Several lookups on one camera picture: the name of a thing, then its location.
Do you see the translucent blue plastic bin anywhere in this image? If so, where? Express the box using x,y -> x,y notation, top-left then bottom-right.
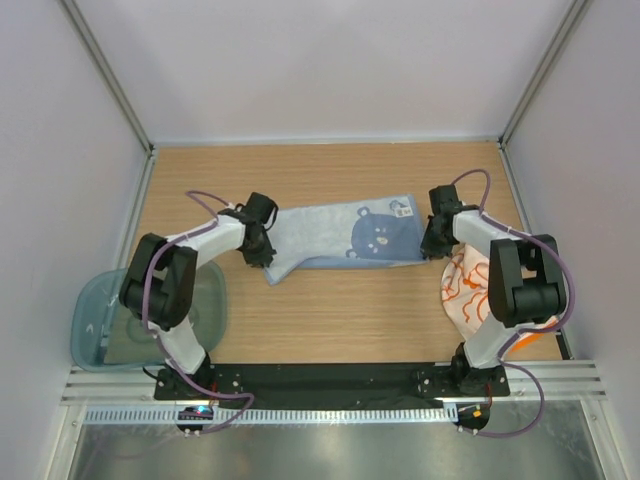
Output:
70,262 -> 228,372

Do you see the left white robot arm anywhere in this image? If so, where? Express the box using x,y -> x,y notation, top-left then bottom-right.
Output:
119,190 -> 279,400

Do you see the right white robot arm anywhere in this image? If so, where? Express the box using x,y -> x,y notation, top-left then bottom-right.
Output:
420,185 -> 570,396

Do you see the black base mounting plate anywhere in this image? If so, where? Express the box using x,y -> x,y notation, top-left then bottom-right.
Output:
153,362 -> 511,411

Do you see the blue bear towel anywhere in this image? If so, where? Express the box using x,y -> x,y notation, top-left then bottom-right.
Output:
265,194 -> 424,285

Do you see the orange and white towel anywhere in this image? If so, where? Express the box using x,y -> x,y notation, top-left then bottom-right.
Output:
439,242 -> 559,356

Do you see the white slotted cable duct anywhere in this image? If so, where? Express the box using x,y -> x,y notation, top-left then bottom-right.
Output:
83,405 -> 458,428

